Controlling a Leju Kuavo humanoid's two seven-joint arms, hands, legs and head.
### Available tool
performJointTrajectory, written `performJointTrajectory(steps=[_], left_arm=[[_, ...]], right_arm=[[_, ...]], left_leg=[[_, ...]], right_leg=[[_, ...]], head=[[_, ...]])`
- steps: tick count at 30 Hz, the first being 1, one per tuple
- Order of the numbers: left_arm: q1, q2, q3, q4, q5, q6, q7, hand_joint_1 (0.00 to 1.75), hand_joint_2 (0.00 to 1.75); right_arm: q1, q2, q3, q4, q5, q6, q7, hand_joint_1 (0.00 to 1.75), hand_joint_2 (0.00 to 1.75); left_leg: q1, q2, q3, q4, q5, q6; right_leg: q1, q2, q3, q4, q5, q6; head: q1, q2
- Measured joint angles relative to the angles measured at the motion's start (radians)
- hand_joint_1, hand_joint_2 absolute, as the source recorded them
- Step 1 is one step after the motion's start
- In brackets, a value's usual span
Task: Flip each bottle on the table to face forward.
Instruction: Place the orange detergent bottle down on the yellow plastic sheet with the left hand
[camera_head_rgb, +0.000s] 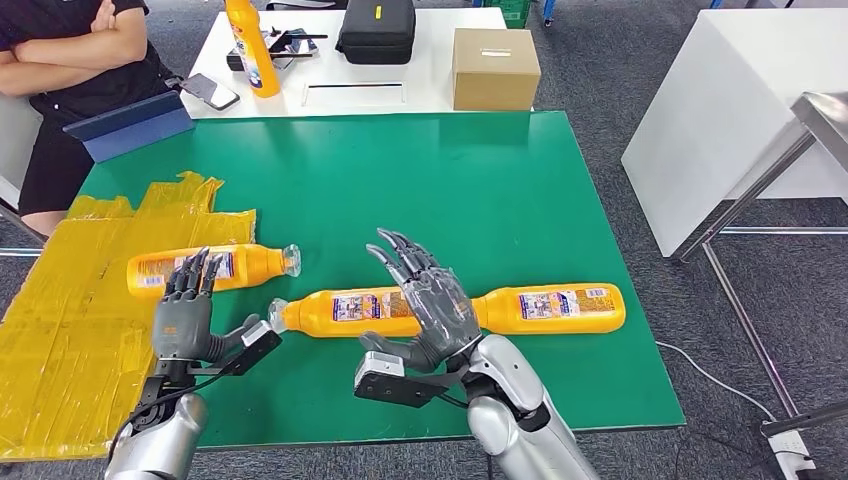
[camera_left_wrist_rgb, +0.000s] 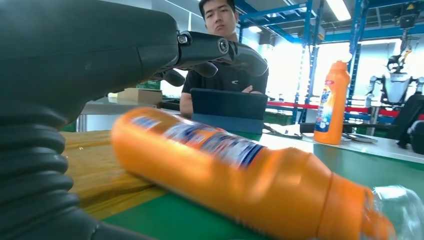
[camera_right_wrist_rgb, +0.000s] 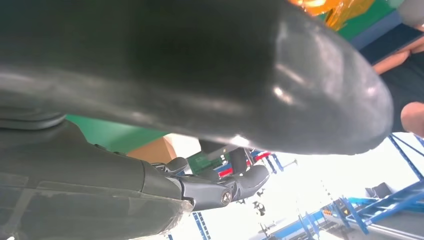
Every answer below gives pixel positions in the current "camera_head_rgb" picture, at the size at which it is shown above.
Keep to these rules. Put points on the person's right hand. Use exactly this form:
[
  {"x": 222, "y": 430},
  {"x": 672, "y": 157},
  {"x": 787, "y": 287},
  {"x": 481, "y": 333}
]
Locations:
[{"x": 102, "y": 14}]

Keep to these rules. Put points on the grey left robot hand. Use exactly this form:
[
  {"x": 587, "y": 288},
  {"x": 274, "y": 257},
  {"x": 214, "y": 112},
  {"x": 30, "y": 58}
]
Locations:
[{"x": 182, "y": 324}]

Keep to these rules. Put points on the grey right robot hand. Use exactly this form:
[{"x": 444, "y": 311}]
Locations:
[{"x": 440, "y": 311}]

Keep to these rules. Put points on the orange detergent bottle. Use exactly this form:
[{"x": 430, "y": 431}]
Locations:
[
  {"x": 255, "y": 265},
  {"x": 255, "y": 60},
  {"x": 550, "y": 321},
  {"x": 318, "y": 321}
]

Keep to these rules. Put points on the person's left forearm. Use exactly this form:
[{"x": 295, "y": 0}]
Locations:
[{"x": 79, "y": 46}]

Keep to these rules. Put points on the person's right forearm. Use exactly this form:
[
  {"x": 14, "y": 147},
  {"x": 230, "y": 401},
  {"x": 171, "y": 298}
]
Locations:
[{"x": 53, "y": 79}]

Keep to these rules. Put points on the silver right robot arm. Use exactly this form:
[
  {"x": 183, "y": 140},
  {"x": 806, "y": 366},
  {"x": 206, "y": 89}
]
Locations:
[{"x": 517, "y": 430}]

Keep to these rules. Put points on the person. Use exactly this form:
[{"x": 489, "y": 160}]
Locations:
[{"x": 99, "y": 93}]

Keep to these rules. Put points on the blue tablet cover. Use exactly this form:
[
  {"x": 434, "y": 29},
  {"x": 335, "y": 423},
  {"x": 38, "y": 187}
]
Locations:
[{"x": 132, "y": 129}]

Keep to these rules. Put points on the black smartphone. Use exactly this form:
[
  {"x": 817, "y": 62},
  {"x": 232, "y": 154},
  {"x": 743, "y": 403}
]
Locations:
[{"x": 210, "y": 91}]

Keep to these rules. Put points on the yellow tape sheet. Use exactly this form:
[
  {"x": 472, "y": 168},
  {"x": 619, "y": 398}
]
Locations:
[{"x": 53, "y": 371}]

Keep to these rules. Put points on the small black box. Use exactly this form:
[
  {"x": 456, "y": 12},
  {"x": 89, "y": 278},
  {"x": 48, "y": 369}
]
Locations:
[{"x": 236, "y": 61}]

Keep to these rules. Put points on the black rod tool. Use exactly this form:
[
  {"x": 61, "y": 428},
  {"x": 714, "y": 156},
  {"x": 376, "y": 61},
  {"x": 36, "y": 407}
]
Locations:
[
  {"x": 305, "y": 36},
  {"x": 291, "y": 56}
]

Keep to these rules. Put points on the white table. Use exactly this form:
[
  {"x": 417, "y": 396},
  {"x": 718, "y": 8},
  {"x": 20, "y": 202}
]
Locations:
[{"x": 424, "y": 79}]

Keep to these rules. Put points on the brown cardboard box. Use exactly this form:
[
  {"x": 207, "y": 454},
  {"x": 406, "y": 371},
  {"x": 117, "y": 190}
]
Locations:
[{"x": 497, "y": 73}]

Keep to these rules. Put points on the black carrying case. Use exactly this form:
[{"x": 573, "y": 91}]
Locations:
[{"x": 374, "y": 33}]

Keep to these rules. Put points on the green plastic crate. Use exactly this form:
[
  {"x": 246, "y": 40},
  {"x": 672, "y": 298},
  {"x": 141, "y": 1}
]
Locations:
[{"x": 510, "y": 12}]

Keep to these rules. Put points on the white panel desk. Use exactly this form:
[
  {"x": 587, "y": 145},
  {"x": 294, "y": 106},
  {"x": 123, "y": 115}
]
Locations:
[{"x": 729, "y": 99}]

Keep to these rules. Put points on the white power strip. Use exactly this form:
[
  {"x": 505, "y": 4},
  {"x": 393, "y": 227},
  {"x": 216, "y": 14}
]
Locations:
[{"x": 788, "y": 450}]

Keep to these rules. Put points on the stainless steel table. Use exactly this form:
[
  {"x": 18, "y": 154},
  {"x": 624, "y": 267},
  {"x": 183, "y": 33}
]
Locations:
[{"x": 821, "y": 119}]

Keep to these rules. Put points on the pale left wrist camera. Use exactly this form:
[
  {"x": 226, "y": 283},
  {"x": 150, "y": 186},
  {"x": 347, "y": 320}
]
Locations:
[{"x": 257, "y": 332}]

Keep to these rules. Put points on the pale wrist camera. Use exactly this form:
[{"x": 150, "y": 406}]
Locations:
[
  {"x": 257, "y": 332},
  {"x": 378, "y": 366}
]

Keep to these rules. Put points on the black left camera bracket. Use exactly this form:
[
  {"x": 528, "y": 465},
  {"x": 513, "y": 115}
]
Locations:
[{"x": 255, "y": 358}]

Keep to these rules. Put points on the black camera bracket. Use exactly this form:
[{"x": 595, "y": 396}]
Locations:
[
  {"x": 397, "y": 394},
  {"x": 255, "y": 358}
]

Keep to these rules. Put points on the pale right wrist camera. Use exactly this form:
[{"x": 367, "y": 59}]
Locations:
[{"x": 378, "y": 366}]

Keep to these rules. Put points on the black right camera bracket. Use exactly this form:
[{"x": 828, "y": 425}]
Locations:
[{"x": 397, "y": 394}]

